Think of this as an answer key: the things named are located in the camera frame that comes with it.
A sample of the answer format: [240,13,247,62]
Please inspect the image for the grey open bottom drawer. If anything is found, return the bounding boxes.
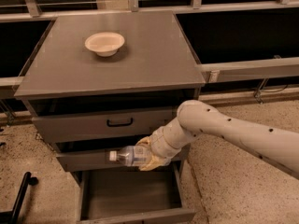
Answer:
[77,161,195,224]

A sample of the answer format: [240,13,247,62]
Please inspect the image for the black metal stand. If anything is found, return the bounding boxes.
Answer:
[0,172,38,224]

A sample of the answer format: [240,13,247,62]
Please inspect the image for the grey top drawer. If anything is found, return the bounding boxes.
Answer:
[33,106,175,143]

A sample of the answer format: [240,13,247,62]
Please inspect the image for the grey drawer cabinet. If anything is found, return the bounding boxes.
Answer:
[13,10,206,185]

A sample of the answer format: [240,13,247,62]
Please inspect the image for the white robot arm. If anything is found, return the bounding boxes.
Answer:
[138,100,299,178]

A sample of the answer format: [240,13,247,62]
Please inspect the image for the grey middle drawer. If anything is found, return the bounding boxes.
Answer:
[56,141,191,173]

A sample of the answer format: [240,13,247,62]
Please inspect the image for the white paper bowl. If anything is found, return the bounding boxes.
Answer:
[85,32,125,57]

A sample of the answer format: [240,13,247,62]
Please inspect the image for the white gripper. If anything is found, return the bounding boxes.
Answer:
[136,127,175,171]

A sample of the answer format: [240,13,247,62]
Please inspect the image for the metal railing frame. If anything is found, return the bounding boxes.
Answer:
[12,0,298,117]

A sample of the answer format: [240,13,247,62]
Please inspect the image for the clear plastic water bottle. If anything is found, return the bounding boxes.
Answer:
[109,146,151,167]

